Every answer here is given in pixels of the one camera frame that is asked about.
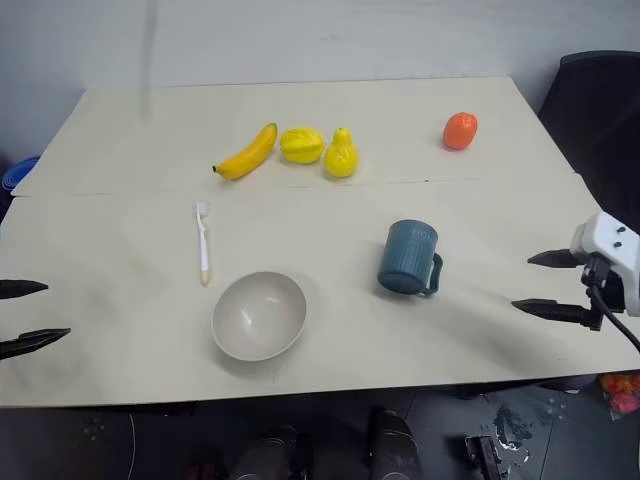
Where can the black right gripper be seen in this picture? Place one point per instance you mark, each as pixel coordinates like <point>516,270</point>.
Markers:
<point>597,270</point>

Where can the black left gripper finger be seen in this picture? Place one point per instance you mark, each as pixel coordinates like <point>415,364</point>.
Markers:
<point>35,338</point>
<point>20,288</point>

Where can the blue round container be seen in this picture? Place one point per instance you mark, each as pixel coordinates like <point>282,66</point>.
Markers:
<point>17,175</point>

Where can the bag of colourful items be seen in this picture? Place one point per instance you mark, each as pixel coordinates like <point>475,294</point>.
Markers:
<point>622,395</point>

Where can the blue ribbed mug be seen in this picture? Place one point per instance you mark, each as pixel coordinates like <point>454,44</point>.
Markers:
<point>407,257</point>

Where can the black chair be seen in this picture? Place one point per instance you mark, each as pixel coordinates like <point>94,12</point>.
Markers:
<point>595,120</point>

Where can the orange toy fruit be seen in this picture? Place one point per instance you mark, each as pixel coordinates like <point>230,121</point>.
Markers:
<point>460,130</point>

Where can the white toothbrush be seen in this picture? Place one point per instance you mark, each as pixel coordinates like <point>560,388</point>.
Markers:
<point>203,245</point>

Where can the beige bowl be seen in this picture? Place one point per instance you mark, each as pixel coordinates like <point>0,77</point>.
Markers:
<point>258,316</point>

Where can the dark rounded shape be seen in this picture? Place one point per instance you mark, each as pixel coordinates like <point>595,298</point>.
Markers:
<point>270,455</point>
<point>392,445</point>

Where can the yellow toy pear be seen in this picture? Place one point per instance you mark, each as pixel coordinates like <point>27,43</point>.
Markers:
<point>341,158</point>

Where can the yellow toy banana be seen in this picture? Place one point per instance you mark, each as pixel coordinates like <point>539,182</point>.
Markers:
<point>248,156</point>

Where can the yellow toy starfruit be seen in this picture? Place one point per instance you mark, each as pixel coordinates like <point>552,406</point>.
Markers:
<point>301,145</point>

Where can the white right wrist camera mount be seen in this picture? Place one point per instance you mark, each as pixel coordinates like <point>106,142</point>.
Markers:
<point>612,235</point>

